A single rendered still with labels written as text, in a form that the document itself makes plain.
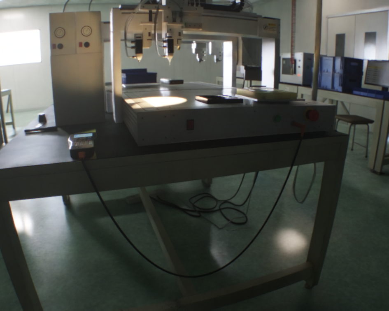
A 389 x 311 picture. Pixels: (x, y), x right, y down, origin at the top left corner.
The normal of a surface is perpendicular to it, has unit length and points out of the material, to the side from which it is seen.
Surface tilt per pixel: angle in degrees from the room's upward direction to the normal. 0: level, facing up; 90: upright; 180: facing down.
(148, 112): 90
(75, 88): 90
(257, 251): 0
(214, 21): 90
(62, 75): 90
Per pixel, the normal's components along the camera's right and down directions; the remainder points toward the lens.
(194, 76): 0.33, 0.29
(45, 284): 0.00, -0.95
